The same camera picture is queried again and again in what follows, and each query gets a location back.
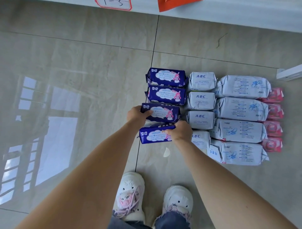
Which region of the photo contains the person's right shoe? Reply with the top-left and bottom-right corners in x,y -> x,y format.
161,185 -> 194,220

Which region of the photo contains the person's right hand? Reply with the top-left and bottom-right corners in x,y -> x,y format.
161,120 -> 193,144

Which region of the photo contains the person's right leg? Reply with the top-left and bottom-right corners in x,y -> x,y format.
152,210 -> 192,229

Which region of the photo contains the orange chip bag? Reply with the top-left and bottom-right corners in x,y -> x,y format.
157,0 -> 203,13

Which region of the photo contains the person's leg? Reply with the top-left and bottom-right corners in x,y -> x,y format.
107,211 -> 151,229
152,210 -> 192,229

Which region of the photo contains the person's shoe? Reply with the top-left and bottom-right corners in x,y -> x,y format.
161,185 -> 194,220
113,171 -> 146,223

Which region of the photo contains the person's left leg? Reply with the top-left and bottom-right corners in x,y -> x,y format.
107,211 -> 151,229

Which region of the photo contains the long white pad packet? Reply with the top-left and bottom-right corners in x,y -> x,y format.
213,75 -> 272,99
207,139 -> 269,166
209,118 -> 268,144
213,97 -> 269,122

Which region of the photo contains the person's right forearm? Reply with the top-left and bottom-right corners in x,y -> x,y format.
176,138 -> 298,229

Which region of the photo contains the purple pad packet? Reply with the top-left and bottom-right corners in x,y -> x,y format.
137,124 -> 176,145
145,68 -> 188,88
144,85 -> 187,106
140,103 -> 182,123

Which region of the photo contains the white metal shelf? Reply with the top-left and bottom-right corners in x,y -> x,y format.
40,0 -> 302,33

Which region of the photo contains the small white ABC packet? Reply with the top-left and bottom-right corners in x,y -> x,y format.
185,91 -> 217,111
187,72 -> 217,92

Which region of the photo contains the person's left forearm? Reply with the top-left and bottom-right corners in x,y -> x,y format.
14,122 -> 146,229

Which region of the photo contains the white perforated rack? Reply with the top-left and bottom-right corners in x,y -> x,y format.
276,64 -> 302,82

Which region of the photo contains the person's left shoe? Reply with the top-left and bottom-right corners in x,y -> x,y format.
113,171 -> 146,223

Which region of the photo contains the person's left hand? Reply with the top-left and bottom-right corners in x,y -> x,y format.
126,105 -> 153,129

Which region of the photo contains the red bordered paper label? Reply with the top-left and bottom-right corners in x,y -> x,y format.
94,0 -> 132,12

